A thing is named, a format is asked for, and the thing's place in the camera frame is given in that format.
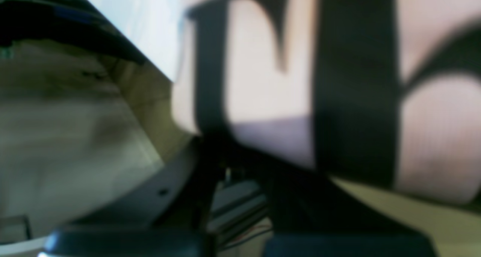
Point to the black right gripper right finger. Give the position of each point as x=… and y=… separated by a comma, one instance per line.
x=313, y=217

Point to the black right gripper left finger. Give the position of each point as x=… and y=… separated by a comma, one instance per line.
x=165, y=216

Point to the pink T-shirt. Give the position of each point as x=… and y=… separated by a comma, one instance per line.
x=386, y=92

